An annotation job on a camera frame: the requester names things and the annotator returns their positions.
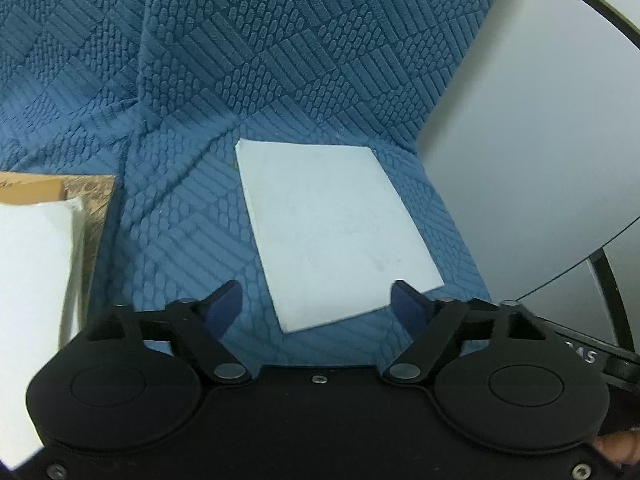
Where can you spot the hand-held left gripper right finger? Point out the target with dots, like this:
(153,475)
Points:
(407,302)

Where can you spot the brown painting cover book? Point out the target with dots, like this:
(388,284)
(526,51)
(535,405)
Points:
(92,195)

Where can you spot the blue textured sofa cover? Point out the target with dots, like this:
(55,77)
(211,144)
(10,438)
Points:
(250,60)

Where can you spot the white booklet with printed lines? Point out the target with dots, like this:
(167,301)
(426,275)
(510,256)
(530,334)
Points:
(30,310)

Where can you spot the person's right hand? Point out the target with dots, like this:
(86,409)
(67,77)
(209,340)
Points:
(617,447)

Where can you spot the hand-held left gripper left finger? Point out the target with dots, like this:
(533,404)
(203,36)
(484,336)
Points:
(225,307)

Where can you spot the white panel with black rim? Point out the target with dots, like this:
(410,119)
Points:
(525,135)

